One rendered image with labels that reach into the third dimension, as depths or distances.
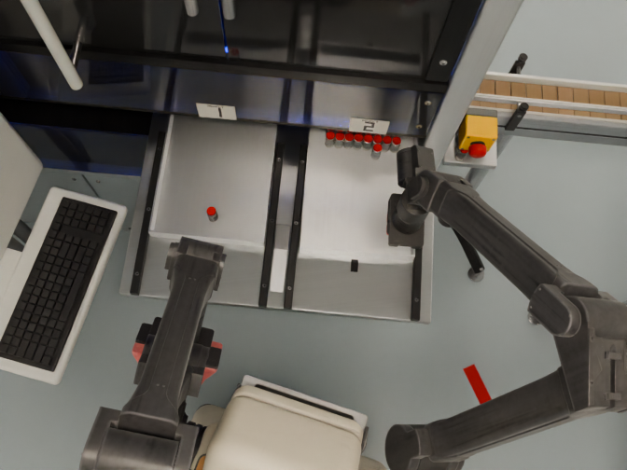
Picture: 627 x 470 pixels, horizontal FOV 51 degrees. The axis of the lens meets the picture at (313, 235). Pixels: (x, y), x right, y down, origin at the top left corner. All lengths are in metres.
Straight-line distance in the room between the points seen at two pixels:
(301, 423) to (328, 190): 0.72
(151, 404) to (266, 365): 1.60
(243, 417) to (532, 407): 0.39
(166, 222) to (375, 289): 0.50
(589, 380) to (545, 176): 1.98
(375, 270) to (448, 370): 0.96
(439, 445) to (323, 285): 0.58
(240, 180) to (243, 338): 0.91
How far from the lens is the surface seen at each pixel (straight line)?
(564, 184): 2.75
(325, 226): 1.53
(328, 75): 1.33
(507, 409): 0.92
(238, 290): 1.49
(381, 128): 1.49
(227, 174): 1.58
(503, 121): 1.70
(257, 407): 0.99
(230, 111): 1.49
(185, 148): 1.63
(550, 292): 0.82
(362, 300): 1.49
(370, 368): 2.36
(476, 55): 1.26
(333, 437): 0.99
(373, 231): 1.54
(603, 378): 0.82
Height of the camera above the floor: 2.32
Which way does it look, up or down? 71 degrees down
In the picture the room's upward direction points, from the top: 7 degrees clockwise
